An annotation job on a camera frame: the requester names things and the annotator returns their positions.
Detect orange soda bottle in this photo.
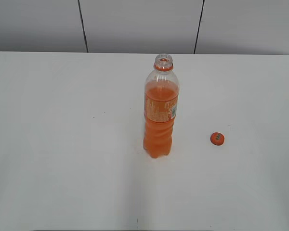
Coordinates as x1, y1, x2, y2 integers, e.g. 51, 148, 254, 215
143, 53, 180, 158

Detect orange bottle cap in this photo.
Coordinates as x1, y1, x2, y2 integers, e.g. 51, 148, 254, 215
210, 132, 224, 146

